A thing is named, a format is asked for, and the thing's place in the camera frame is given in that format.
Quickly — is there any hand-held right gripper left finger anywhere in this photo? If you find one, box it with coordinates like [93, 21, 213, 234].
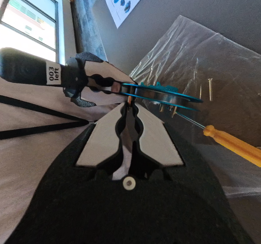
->
[75, 102, 127, 175]

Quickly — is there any open instruction booklet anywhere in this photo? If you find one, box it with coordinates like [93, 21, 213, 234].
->
[101, 0, 154, 29]

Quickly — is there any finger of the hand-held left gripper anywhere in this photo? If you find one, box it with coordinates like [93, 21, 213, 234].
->
[84, 61, 136, 85]
[81, 86, 131, 105]

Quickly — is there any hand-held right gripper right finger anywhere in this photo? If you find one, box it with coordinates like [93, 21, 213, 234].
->
[130, 102, 184, 179]

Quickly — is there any blue round turntable base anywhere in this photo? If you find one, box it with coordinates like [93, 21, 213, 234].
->
[120, 82, 203, 113]

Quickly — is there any yellow tool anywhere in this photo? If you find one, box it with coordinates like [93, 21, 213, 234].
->
[176, 112, 261, 168]

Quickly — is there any tall framed window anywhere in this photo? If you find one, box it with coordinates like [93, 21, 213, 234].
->
[0, 0, 59, 64]

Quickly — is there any black shoulder strap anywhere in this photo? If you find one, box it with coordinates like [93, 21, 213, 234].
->
[0, 95, 90, 140]

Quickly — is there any large clear plastic bag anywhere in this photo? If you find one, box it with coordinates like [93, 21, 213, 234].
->
[129, 15, 261, 199]

